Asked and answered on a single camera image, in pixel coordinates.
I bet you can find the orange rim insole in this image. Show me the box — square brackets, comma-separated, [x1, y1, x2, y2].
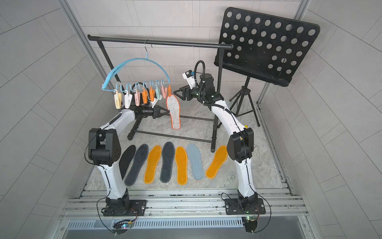
[166, 95, 181, 130]

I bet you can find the blue multi-clip hanger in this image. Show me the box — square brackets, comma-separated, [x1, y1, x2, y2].
[101, 40, 173, 110]

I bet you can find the orange yellow shoe insole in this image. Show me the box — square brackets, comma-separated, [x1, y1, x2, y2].
[144, 145, 162, 184]

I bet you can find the dark grey shoe insole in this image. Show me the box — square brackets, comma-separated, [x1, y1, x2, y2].
[125, 144, 149, 186]

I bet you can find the light blue insole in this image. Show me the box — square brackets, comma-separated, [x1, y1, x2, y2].
[186, 143, 204, 180]

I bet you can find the black shoe insole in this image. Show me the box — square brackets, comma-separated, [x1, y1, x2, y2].
[119, 145, 136, 179]

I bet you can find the black garment rack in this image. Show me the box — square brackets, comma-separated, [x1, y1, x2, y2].
[87, 35, 234, 153]

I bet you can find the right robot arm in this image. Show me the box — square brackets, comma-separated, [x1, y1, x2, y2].
[178, 60, 265, 214]

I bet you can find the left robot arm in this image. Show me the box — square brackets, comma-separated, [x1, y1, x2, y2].
[84, 83, 171, 216]

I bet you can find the black perforated music stand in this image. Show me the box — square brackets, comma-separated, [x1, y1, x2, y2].
[213, 7, 320, 129]

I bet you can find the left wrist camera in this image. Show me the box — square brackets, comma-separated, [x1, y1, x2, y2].
[149, 98, 159, 108]

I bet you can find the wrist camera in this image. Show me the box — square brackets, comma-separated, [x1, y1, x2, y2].
[182, 70, 197, 89]
[149, 98, 159, 108]

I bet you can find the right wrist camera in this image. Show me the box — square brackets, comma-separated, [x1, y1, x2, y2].
[182, 70, 197, 89]

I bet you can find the aluminium mounting rail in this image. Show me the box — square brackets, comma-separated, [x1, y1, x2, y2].
[59, 188, 308, 220]

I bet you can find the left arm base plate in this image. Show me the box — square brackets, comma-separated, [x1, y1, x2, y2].
[101, 200, 147, 217]

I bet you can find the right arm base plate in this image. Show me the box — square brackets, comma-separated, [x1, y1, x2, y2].
[223, 198, 266, 215]

